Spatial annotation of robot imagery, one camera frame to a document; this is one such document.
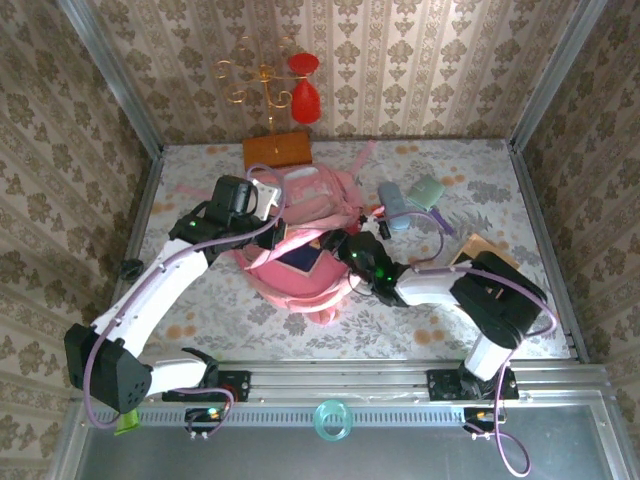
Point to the dark blue book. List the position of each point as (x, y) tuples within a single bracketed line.
[(302, 257)]

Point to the aluminium front rail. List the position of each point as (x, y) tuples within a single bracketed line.
[(340, 382)]

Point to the blue grey pencil case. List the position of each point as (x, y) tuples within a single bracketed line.
[(395, 205)]

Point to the pale green wallet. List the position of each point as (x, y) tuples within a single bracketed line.
[(425, 190)]

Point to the pink student backpack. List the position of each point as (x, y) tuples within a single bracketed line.
[(300, 290)]

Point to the aluminium table side rail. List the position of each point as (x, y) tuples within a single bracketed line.
[(541, 225), (145, 200)]

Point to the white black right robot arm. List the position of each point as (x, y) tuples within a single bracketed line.
[(430, 287)]

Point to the teal tape roll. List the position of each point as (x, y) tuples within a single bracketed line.
[(318, 420)]

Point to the aluminium frame post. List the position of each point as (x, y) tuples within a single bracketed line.
[(550, 75), (117, 80)]

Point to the wooden block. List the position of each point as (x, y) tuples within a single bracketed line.
[(475, 247)]

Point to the purple pen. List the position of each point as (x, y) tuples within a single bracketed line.
[(442, 220)]

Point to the metal front tray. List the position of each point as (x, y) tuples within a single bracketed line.
[(400, 455)]

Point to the black round knob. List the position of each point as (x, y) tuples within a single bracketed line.
[(131, 270)]

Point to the small black controller board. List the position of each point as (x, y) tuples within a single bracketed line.
[(475, 415), (200, 415)]

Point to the gold stand with red ornaments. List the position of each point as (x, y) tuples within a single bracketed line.
[(277, 150)]

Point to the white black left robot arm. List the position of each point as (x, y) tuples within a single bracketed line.
[(160, 280)]

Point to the green plastic tag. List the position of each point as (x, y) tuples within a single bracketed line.
[(125, 425)]

